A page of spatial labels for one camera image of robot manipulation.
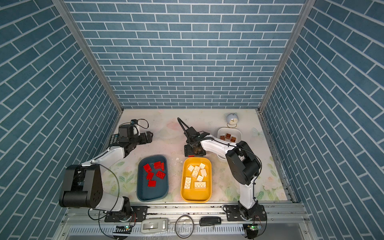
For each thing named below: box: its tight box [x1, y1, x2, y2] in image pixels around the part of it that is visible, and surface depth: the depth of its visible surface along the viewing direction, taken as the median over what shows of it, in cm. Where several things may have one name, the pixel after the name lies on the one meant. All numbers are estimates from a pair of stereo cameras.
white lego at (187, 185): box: [184, 177, 192, 189], surface depth 84 cm
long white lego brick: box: [192, 165, 201, 178], surface depth 88 cm
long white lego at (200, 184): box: [194, 181, 207, 189], surface depth 84 cm
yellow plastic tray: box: [180, 157, 212, 203], surface depth 85 cm
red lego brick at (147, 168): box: [143, 163, 153, 173], surface depth 88 cm
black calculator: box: [109, 134, 119, 146], surface depth 102 cm
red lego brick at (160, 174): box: [156, 170, 166, 180], surface depth 86 cm
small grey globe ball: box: [226, 113, 239, 125], surface depth 110 cm
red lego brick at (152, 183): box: [148, 180, 157, 188], surface depth 85 cm
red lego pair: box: [146, 172, 155, 181], surface depth 88 cm
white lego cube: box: [200, 169, 207, 177], surface depth 88 cm
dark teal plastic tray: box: [136, 155, 169, 202], surface depth 86 cm
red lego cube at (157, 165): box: [153, 161, 162, 170], surface depth 89 cm
